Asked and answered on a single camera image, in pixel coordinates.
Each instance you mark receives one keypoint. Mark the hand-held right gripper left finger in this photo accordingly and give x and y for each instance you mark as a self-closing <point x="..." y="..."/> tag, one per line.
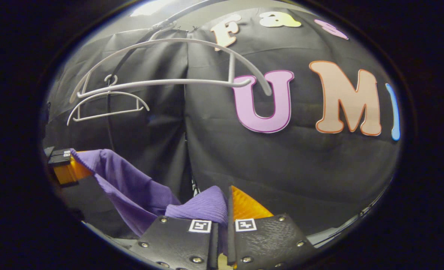
<point x="213" y="247"/>

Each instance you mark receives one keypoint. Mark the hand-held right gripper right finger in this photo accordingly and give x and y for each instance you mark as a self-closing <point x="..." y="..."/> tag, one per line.
<point x="230" y="225"/>

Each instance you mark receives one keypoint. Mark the black backdrop cloth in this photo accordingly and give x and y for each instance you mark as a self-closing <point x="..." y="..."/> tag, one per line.
<point x="300" y="168"/>

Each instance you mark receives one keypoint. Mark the black clothes rail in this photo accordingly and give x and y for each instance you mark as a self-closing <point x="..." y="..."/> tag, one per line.
<point x="184" y="11"/>

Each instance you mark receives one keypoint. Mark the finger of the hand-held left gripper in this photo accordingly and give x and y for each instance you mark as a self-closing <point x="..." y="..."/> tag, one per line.
<point x="66" y="167"/>

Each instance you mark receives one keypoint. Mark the white hanger with shirt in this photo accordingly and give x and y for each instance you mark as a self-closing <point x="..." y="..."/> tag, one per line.
<point x="231" y="67"/>

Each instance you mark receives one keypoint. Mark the purple ribbed shirt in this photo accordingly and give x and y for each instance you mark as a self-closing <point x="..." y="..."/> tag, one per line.
<point x="132" y="187"/>

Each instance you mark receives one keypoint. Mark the empty white hanger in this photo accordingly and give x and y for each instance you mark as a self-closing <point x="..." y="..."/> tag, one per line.
<point x="105" y="93"/>

